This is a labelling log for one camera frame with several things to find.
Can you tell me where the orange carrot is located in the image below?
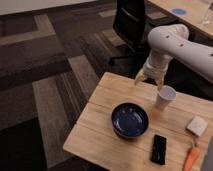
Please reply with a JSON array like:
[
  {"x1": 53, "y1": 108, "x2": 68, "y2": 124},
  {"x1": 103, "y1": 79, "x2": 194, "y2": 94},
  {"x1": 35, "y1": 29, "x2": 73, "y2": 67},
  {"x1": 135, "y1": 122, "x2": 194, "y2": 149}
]
[{"x1": 182, "y1": 139, "x2": 200, "y2": 171}]

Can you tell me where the white rectangular sponge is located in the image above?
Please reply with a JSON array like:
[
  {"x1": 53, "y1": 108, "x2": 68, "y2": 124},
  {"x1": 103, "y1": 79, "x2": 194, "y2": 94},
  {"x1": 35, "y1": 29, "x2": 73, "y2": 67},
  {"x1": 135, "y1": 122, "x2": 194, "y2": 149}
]
[{"x1": 186, "y1": 116, "x2": 208, "y2": 137}]

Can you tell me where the light wooden desk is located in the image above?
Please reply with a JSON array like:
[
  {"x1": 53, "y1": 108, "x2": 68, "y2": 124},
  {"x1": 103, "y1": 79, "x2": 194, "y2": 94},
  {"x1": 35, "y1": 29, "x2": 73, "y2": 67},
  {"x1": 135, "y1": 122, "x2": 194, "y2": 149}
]
[{"x1": 147, "y1": 0, "x2": 213, "y2": 39}]

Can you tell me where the blue round disc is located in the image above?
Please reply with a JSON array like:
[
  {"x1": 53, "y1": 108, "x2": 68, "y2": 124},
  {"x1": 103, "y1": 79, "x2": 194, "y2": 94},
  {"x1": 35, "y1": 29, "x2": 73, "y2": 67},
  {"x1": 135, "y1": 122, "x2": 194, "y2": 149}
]
[{"x1": 172, "y1": 8, "x2": 187, "y2": 15}]

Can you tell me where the dark blue ceramic bowl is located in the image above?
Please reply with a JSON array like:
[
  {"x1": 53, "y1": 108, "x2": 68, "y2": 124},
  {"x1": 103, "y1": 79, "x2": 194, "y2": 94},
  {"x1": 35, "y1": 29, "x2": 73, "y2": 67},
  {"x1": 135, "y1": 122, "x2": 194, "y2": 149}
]
[{"x1": 111, "y1": 103, "x2": 149, "y2": 139}]

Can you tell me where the clear glass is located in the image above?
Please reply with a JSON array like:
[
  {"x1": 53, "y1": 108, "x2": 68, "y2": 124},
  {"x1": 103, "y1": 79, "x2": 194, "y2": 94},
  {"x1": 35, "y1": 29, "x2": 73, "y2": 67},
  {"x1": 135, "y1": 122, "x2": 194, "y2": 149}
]
[{"x1": 202, "y1": 0, "x2": 213, "y2": 25}]

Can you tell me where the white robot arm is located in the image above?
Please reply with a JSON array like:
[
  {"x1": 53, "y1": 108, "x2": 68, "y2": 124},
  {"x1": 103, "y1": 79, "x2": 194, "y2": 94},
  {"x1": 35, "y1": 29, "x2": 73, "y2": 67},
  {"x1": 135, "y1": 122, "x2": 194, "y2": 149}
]
[{"x1": 134, "y1": 24, "x2": 213, "y2": 89}]

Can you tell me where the black office chair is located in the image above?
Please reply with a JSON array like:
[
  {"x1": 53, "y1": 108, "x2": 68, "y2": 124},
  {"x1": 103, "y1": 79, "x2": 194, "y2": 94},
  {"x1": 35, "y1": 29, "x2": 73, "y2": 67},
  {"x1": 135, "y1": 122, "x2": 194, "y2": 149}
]
[{"x1": 109, "y1": 0, "x2": 178, "y2": 66}]

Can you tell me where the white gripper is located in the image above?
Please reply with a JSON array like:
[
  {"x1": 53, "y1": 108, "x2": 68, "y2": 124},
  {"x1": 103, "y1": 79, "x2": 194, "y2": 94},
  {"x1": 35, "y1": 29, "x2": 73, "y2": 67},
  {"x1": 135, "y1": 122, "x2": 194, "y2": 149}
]
[{"x1": 134, "y1": 57, "x2": 169, "y2": 91}]

